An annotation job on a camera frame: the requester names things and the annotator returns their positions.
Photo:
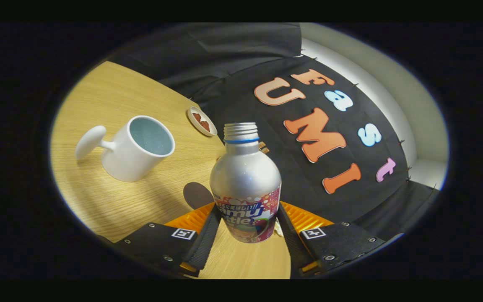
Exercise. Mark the wooden table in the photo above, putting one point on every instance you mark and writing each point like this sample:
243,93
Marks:
120,201

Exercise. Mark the white cup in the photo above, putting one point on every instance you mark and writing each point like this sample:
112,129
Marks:
124,159

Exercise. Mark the silver juice bottle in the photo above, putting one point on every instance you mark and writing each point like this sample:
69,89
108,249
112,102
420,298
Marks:
245,180

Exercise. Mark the white plate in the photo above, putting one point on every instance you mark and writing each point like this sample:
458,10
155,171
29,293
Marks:
191,117

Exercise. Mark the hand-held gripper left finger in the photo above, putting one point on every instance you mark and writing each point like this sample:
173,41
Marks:
206,243

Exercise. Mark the dark round coaster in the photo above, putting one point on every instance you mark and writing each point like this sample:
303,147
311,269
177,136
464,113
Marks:
195,195

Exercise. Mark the red snack piece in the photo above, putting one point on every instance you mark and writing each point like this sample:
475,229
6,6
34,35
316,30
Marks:
196,117
205,126

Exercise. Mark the toast slices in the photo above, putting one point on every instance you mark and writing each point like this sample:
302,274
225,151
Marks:
263,147

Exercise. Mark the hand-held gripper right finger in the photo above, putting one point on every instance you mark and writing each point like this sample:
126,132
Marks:
292,243

